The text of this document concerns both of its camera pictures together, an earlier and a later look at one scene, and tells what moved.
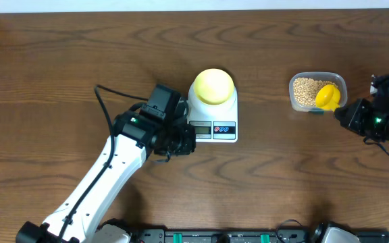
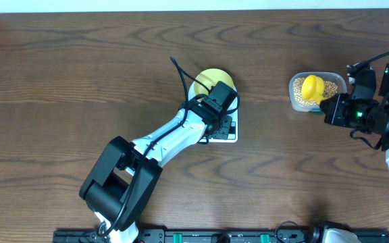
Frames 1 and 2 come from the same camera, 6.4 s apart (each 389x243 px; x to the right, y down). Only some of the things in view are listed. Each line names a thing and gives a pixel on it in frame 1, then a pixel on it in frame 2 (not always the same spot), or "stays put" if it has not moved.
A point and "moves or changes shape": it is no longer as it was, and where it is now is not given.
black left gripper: (188, 141) → (223, 121)
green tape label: (317, 112) stays put
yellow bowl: (214, 86) stays put
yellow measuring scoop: (327, 97) moves or changes shape
